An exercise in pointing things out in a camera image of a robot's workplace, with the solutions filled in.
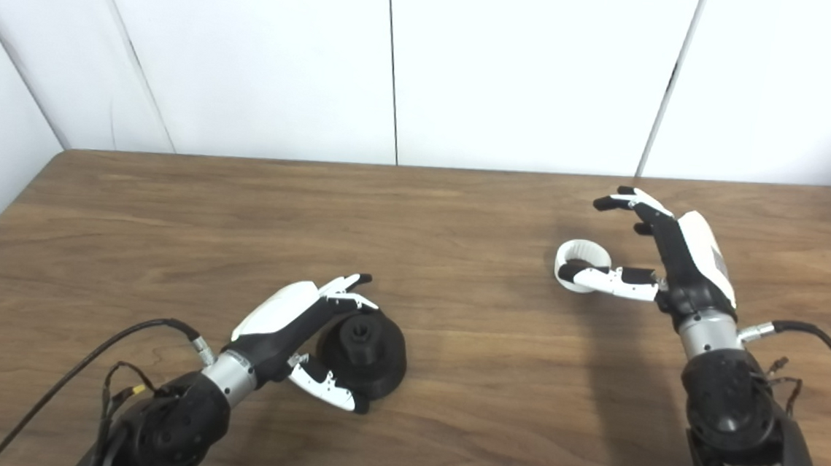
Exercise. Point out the left black and white hand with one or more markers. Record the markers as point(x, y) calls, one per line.
point(277, 326)

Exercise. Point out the round black plastic part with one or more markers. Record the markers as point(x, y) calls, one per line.
point(377, 362)

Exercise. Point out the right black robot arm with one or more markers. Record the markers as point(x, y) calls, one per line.
point(738, 431)

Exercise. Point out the right black and white hand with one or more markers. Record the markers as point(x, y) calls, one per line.
point(684, 259)

